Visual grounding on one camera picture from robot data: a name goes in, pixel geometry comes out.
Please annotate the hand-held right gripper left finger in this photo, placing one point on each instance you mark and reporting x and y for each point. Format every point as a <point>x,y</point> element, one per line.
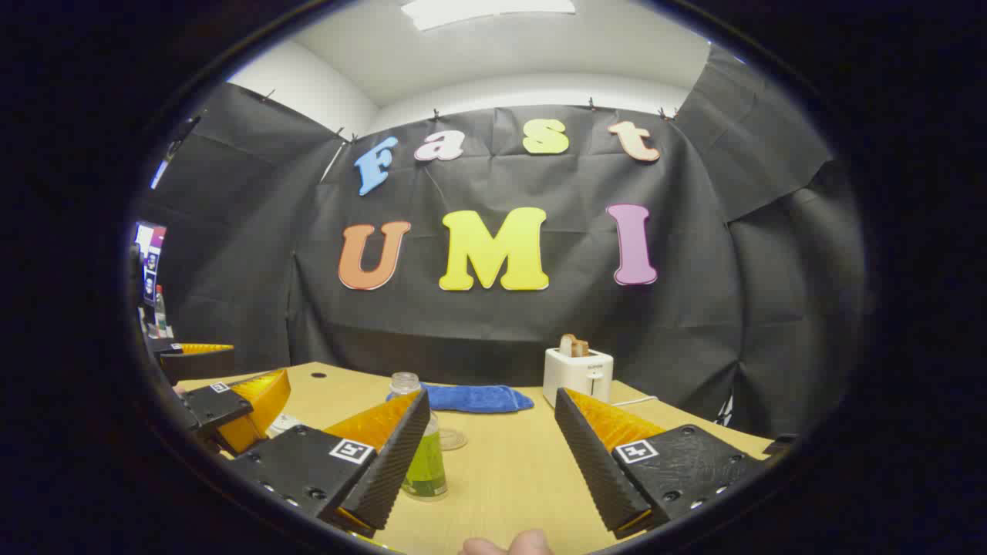
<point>393,462</point>

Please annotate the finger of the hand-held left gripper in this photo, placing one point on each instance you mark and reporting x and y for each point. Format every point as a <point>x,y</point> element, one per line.
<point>212,405</point>
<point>200,364</point>

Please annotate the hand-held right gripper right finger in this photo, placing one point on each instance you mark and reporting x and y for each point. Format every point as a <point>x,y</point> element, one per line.
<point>597,470</point>

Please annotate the green label water bottle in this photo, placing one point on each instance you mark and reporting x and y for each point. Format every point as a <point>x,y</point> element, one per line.
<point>428,462</point>

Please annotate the round brown coaster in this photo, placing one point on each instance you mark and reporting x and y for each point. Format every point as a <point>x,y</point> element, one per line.
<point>453,439</point>

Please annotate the red cap plastic bottle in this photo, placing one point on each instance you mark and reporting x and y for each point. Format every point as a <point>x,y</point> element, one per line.
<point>160,312</point>

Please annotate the white toaster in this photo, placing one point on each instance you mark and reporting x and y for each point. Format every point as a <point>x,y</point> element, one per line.
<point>574,378</point>

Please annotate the blue towel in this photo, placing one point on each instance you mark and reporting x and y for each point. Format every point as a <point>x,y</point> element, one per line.
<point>474,398</point>

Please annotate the computer monitor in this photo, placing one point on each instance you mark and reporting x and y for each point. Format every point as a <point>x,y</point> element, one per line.
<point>150,258</point>

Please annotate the brown bread slice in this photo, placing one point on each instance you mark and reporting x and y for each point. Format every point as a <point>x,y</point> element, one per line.
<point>582,348</point>

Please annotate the pale bread slice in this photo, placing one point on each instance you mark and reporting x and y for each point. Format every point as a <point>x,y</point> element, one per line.
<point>567,345</point>

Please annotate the black backdrop cloth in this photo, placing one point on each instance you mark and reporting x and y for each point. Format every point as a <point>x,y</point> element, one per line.
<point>540,324</point>

